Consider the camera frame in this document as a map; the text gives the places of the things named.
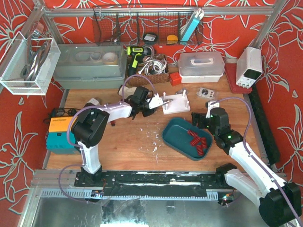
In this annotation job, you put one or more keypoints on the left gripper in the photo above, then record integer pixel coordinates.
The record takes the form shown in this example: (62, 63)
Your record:
(147, 108)

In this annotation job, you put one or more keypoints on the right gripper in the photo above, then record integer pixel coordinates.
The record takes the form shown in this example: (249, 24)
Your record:
(197, 119)

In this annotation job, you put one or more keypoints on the bagged white control box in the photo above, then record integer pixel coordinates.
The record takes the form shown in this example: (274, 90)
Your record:
(207, 94)

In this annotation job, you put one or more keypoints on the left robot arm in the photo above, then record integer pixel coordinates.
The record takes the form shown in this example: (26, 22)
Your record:
(91, 122)

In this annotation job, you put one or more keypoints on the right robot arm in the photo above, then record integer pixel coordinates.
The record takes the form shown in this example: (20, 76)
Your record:
(278, 201)

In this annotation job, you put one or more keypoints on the red spring upper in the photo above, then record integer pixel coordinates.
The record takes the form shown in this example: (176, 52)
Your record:
(192, 133)

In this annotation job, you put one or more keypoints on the red spring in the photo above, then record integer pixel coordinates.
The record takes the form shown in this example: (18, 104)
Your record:
(199, 149)
(192, 133)
(195, 141)
(203, 141)

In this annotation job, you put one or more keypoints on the red spring middle left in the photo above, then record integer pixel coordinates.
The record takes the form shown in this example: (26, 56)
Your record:
(195, 141)

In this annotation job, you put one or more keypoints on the red spring middle right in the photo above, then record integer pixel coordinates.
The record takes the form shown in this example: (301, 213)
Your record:
(203, 141)

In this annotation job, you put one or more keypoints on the red spring lower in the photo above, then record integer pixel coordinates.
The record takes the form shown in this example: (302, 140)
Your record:
(199, 149)

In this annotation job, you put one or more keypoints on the white work glove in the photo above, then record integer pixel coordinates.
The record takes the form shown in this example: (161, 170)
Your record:
(127, 91)

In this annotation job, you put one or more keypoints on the teal plastic tray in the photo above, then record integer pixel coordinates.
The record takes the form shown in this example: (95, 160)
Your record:
(176, 136)

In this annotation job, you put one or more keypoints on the orange power cube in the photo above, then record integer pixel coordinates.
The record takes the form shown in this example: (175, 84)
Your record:
(175, 79)

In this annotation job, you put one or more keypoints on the small white adapter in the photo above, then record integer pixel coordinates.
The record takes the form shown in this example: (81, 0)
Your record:
(92, 102)

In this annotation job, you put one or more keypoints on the white plastic toolbox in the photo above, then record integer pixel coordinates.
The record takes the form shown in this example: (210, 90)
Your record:
(201, 67)

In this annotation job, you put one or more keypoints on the red mat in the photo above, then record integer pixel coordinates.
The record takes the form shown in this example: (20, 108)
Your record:
(230, 71)

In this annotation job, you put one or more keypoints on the grey storage box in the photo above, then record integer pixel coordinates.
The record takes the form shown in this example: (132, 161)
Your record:
(89, 66)

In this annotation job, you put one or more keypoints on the white power supply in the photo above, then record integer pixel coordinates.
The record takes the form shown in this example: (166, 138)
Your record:
(248, 67)

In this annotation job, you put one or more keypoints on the yellow tape measure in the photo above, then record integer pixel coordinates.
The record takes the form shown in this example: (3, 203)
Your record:
(172, 39)

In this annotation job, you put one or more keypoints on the orange teal device box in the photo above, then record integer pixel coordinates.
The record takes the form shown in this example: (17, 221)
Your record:
(57, 139)

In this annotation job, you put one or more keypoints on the blue white tool case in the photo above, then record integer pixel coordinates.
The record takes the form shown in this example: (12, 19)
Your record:
(187, 30)

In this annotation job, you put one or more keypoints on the clear acrylic box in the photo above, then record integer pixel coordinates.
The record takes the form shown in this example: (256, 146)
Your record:
(28, 66)

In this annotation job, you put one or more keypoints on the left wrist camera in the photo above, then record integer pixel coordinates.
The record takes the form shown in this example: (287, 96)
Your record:
(155, 101)

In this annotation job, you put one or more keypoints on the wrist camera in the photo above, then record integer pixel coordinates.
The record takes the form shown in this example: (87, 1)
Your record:
(210, 105)
(155, 101)

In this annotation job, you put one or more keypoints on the white four-peg base plate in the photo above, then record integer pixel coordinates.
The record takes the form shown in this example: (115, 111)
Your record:
(180, 104)

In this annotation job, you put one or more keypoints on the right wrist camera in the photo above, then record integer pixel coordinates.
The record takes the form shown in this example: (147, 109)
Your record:
(210, 105)

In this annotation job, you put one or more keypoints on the green yellow cordless drill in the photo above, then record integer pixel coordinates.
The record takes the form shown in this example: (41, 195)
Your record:
(137, 54)

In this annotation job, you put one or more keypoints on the black cable duct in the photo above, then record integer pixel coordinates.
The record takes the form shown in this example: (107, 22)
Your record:
(271, 149)

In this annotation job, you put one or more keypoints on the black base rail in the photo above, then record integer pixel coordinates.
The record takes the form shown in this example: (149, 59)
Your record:
(154, 184)

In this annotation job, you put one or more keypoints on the black wire basket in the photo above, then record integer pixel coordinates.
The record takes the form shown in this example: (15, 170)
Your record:
(118, 25)

